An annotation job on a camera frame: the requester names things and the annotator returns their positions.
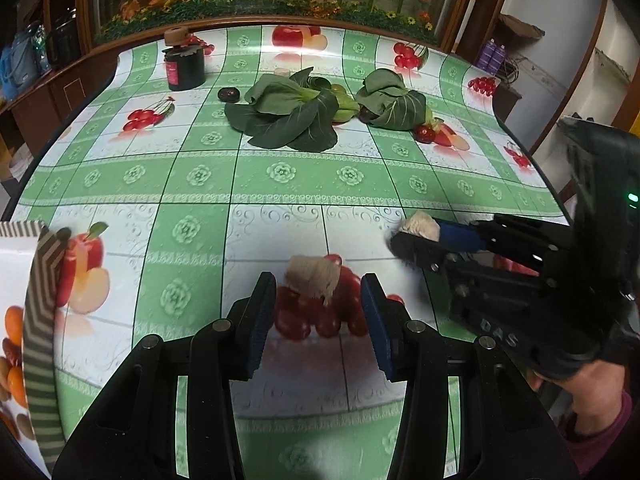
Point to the tan tape roll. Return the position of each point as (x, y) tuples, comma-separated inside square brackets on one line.
[(176, 35)]

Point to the small bok choy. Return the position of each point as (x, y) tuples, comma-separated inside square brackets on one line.
[(395, 102)]

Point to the reddish-brown fruit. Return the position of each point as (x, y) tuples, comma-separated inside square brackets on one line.
[(9, 352)]

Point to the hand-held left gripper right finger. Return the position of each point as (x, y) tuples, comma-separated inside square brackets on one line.
[(377, 325)]

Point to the dark plum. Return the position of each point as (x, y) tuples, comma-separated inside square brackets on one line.
[(229, 94)]

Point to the cardboard box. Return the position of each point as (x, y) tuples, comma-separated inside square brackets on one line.
[(520, 27)]

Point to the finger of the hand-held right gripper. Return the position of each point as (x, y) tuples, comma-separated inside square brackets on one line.
[(462, 237), (417, 250)]

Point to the blue thermos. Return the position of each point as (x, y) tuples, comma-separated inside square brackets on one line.
[(7, 77)]

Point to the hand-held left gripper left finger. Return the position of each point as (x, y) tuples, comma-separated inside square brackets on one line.
[(262, 320)]

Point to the black jar with pink label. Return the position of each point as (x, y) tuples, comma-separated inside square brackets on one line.
[(186, 67)]

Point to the white tray with striped rim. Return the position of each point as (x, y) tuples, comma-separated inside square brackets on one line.
[(42, 285)]

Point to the purple bottle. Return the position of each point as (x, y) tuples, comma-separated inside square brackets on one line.
[(499, 56), (486, 55)]

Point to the person's right hand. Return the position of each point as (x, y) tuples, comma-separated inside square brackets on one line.
[(595, 392)]

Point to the black pot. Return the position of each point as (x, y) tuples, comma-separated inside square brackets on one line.
[(65, 40)]

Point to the green checked fruit-print tablecloth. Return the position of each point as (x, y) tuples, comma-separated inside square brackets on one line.
[(200, 175)]

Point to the green plastic bottle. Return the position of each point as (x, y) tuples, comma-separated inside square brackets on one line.
[(41, 49)]

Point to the large bok choy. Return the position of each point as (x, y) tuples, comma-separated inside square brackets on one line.
[(287, 115)]

